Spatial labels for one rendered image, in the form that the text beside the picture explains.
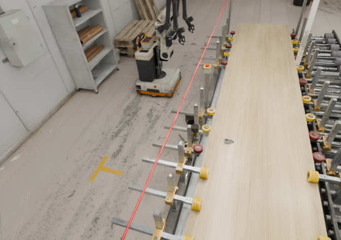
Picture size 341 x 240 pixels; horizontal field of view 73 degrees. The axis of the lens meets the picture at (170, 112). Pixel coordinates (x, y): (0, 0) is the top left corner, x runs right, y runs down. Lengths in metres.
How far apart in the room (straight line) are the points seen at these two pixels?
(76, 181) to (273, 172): 2.28
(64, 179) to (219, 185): 2.10
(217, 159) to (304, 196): 0.62
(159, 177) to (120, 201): 0.52
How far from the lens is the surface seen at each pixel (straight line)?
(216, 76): 3.19
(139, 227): 1.58
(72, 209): 2.98
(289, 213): 1.75
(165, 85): 3.83
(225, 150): 1.95
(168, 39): 3.59
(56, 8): 4.04
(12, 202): 3.42
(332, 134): 2.20
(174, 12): 3.30
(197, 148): 1.94
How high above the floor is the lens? 2.38
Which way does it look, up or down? 40 degrees down
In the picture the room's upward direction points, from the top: 6 degrees counter-clockwise
